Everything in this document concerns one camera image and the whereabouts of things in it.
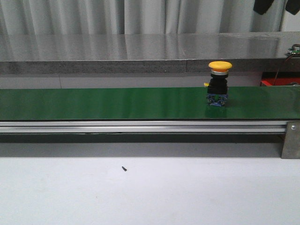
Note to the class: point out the aluminium conveyor side rail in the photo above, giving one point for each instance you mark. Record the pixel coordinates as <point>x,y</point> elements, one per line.
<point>151,126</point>

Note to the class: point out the green conveyor belt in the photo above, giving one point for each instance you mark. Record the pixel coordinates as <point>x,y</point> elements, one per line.
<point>244,103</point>

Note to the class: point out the red plastic tray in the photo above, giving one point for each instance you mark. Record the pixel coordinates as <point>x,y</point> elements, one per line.
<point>282,79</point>

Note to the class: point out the yellow mushroom push button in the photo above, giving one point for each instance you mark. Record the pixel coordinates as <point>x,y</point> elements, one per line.
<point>217,89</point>

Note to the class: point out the small green circuit board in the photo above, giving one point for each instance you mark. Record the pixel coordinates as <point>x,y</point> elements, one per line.
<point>293,51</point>

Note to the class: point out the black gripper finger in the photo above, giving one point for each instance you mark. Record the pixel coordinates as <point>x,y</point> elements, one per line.
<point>292,6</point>
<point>262,6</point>

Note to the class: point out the grey stone counter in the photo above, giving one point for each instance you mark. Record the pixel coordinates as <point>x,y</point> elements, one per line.
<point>146,53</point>

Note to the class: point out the grey curtain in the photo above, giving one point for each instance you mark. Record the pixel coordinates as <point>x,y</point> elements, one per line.
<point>43,17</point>

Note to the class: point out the steel conveyor support bracket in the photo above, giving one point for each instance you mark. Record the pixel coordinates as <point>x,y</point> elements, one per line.
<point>291,147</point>

